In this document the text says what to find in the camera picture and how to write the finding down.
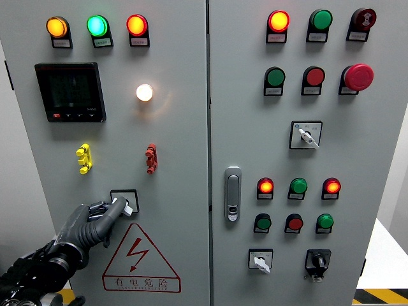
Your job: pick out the large red lit lamp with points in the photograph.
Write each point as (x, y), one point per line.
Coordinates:
(279, 21)
(136, 25)

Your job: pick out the small red push button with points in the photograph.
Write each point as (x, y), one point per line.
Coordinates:
(294, 224)

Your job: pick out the large yellow lamp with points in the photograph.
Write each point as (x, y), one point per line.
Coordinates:
(56, 26)

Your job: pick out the dark red buzzer lamp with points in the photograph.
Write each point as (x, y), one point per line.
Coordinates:
(365, 18)

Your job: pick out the small green push button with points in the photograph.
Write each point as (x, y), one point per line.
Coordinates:
(263, 223)

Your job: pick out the red warning triangle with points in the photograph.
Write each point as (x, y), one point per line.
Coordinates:
(136, 248)

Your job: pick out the large green push button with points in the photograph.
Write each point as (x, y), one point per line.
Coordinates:
(276, 76)

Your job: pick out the black and yellow striped tape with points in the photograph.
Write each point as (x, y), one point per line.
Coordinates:
(68, 294)
(382, 296)

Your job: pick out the white lamp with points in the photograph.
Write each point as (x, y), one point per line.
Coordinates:
(144, 92)

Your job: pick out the pale grey cabinet door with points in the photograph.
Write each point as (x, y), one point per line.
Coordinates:
(255, 127)
(178, 143)

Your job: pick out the small raised green button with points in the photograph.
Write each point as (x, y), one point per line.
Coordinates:
(325, 221)

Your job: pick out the small label plate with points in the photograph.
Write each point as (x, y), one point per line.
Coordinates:
(323, 230)
(277, 37)
(329, 196)
(273, 91)
(311, 90)
(292, 230)
(265, 196)
(358, 36)
(260, 230)
(102, 41)
(317, 36)
(139, 41)
(295, 196)
(62, 43)
(348, 90)

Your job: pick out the large bright green lamp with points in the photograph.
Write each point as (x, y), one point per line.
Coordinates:
(96, 25)

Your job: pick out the large dark green lamp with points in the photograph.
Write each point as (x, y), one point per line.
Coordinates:
(322, 19)

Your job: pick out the silver door lock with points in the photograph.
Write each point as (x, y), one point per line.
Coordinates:
(232, 191)

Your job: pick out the small green lamp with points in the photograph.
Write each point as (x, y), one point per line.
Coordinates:
(299, 185)

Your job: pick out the small red lamp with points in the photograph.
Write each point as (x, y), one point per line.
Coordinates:
(332, 186)
(266, 186)

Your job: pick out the black door hinge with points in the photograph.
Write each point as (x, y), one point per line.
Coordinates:
(8, 76)
(363, 267)

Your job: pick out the large red push button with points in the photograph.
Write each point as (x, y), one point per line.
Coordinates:
(315, 76)

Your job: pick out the large red stop button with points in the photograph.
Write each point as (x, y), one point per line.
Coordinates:
(358, 76)

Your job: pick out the black display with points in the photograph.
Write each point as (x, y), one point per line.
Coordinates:
(72, 91)

